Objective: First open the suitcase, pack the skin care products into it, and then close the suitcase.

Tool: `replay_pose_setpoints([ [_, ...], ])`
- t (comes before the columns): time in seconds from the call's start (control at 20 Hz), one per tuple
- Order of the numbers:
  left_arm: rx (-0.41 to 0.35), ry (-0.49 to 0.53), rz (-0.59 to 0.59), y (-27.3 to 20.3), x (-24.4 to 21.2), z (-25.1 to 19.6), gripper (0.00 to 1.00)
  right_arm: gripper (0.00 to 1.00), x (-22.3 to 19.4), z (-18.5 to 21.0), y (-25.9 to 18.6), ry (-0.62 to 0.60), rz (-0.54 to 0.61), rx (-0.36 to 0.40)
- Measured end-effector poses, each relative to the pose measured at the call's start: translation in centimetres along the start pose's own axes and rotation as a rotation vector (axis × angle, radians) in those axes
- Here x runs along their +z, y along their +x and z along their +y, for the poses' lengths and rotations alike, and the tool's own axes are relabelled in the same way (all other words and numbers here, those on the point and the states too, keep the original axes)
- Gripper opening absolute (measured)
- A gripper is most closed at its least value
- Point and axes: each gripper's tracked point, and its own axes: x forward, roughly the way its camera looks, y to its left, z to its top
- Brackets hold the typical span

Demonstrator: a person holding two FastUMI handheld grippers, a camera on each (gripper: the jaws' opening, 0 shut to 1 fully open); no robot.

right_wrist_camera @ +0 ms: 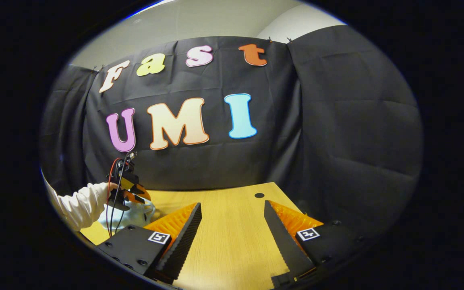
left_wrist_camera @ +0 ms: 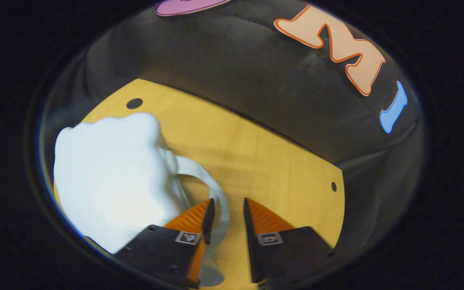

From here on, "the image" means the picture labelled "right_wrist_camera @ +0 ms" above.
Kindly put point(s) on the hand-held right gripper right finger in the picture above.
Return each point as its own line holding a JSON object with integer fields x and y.
{"x": 286, "y": 241}

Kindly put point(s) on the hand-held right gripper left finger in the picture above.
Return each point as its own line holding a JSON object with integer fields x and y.
{"x": 183, "y": 237}

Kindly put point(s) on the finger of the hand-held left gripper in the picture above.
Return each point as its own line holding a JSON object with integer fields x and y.
{"x": 143, "y": 192}
{"x": 133, "y": 198}

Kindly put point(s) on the light blue suitcase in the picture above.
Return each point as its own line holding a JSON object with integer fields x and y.
{"x": 135, "y": 217}

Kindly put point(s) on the black backdrop cloth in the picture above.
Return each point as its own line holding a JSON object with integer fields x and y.
{"x": 336, "y": 121}

